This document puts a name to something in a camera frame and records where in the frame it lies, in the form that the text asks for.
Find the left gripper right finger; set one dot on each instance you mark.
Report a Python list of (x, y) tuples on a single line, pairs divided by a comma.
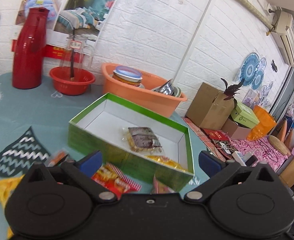
[(220, 175)]

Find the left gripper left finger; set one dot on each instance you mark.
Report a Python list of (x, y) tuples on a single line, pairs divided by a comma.
[(81, 172)]

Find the red chip bag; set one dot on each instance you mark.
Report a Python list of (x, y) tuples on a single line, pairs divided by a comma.
[(112, 178)]

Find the yellow soft bread pack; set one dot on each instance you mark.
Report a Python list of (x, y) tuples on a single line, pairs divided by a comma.
[(166, 161)]

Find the pink bean snack bag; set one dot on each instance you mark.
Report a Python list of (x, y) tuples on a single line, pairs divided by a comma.
[(160, 188)]

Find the brown noodle snack pack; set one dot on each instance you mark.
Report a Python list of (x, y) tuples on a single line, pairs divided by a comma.
[(143, 140)]

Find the yellow egg cake bag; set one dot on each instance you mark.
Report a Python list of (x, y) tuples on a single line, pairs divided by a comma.
[(7, 187)]

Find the red peanut snack bag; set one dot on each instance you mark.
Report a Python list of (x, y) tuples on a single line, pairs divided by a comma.
[(56, 159)]

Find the red envelope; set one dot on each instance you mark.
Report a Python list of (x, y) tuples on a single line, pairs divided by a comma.
[(215, 135)]

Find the green shoe box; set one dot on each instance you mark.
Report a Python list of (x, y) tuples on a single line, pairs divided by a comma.
[(244, 116)]

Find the brown cardboard box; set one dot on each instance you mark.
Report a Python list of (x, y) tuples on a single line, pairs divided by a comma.
[(209, 109)]

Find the green cardboard box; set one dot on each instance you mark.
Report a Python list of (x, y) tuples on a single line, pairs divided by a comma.
[(100, 126)]

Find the orange plastic bag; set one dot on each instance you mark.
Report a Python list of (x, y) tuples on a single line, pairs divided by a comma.
[(266, 123)]

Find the dark purple plant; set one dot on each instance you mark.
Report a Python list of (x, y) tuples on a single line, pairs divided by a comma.
[(231, 90)]

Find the orange plastic basin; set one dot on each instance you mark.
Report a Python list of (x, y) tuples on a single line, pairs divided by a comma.
[(162, 104)]

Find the red plastic basket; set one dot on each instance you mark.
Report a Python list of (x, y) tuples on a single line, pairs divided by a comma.
[(71, 86)]

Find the steel bowl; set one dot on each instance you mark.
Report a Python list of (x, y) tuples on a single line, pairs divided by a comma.
[(167, 88)]

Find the blue decorative plates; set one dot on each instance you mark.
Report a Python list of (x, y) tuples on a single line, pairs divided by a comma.
[(252, 71)]

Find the blue lidded container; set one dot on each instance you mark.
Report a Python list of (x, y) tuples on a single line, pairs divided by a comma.
[(127, 75)]

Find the clear glass pitcher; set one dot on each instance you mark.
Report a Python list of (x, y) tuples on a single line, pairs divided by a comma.
[(77, 53)]

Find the red thermos jug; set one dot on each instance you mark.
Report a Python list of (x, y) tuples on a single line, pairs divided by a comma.
[(29, 50)]

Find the air conditioner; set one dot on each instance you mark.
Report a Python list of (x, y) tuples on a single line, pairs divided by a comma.
[(283, 34)]

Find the bedding poster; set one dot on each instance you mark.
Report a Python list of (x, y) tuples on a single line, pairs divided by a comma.
[(66, 17)]

